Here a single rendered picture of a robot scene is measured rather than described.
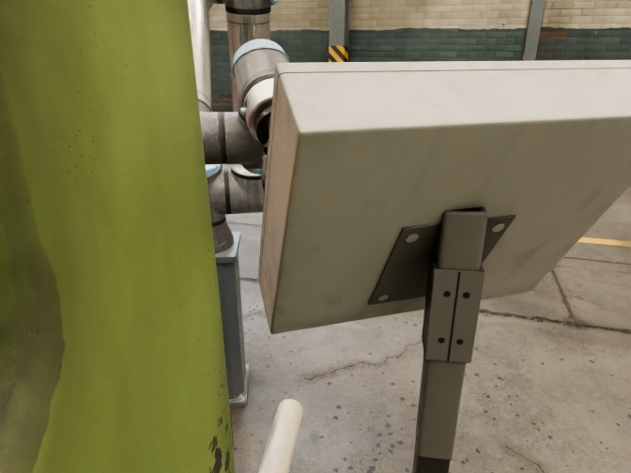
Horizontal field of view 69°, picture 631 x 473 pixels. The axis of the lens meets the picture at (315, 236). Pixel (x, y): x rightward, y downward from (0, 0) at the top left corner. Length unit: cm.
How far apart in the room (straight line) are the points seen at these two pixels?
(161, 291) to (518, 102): 31
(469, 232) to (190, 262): 29
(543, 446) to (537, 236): 135
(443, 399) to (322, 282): 17
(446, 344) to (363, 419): 131
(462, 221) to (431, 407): 20
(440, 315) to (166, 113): 34
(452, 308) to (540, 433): 144
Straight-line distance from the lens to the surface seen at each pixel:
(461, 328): 46
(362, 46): 738
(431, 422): 53
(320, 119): 31
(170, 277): 17
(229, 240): 155
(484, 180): 41
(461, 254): 43
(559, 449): 184
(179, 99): 17
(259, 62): 74
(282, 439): 79
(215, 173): 147
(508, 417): 189
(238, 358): 173
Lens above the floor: 121
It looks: 22 degrees down
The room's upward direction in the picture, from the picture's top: straight up
